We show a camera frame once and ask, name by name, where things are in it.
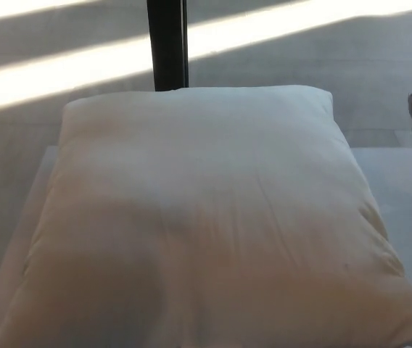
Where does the white pillow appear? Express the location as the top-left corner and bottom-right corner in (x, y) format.
(0, 85), (412, 348)

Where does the black vertical post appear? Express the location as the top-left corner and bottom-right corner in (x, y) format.
(146, 0), (189, 91)

